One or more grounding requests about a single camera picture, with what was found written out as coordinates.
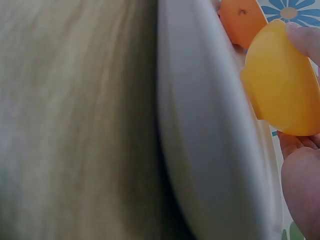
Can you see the person's right hand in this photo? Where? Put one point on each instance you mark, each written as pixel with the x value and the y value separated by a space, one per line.
pixel 303 190

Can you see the person's right fingers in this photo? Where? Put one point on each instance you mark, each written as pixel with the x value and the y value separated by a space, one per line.
pixel 302 185

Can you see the person's right thumb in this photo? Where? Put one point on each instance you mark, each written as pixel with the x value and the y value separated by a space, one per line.
pixel 306 41

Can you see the yellow plastic toy piece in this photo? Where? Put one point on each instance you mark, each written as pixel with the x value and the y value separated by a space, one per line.
pixel 280 85

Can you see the orange plastic toy piece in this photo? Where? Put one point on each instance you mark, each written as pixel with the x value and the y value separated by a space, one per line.
pixel 241 22

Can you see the white plate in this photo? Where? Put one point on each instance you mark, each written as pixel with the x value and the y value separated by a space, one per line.
pixel 207 120

